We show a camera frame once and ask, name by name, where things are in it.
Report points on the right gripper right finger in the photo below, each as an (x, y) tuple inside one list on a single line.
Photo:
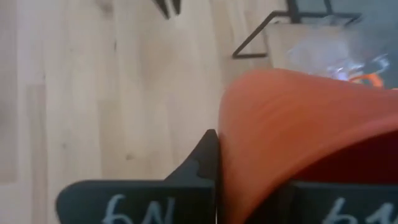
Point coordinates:
[(342, 205)]

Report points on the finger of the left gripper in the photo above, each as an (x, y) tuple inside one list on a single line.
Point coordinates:
[(163, 7), (176, 6)]

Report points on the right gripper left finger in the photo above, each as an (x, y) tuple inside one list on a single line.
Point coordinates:
[(155, 202)]

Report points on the red plastic cup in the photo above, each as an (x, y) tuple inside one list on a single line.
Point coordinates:
[(295, 124)]

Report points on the clear glass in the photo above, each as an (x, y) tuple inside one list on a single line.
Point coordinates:
[(314, 53)]

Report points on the wooden shelf with black frame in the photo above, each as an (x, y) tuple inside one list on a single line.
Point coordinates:
[(276, 40)]

